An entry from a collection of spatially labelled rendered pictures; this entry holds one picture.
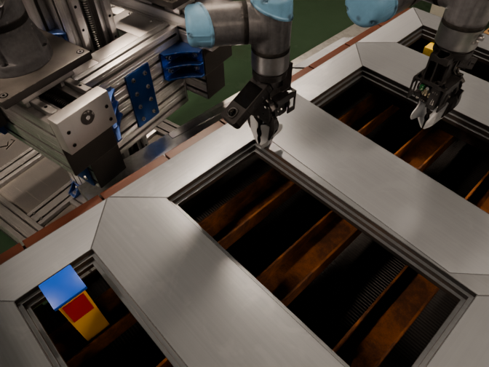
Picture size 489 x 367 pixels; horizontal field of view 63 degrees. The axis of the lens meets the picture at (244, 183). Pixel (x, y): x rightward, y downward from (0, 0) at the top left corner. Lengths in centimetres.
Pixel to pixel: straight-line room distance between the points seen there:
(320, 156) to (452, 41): 35
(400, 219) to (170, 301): 48
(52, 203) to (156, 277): 111
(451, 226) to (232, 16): 58
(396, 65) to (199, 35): 71
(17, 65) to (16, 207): 100
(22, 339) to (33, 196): 117
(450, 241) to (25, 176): 170
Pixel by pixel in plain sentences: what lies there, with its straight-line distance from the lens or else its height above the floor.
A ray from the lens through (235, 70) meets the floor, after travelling 273.
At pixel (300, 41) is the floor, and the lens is 306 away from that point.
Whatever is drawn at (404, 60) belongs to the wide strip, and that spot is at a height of 85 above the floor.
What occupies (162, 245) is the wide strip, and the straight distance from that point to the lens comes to 80.
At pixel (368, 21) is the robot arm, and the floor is 119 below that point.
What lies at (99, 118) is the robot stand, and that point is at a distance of 95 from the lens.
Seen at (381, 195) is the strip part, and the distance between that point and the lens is 90.
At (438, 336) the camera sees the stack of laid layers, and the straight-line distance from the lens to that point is 80.
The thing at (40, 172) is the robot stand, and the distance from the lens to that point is 200.
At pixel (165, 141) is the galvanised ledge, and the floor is 68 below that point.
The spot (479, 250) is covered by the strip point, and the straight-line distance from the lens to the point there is 89.
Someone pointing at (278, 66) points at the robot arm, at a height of 108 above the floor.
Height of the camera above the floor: 151
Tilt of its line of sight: 50 degrees down
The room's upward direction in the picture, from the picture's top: 1 degrees counter-clockwise
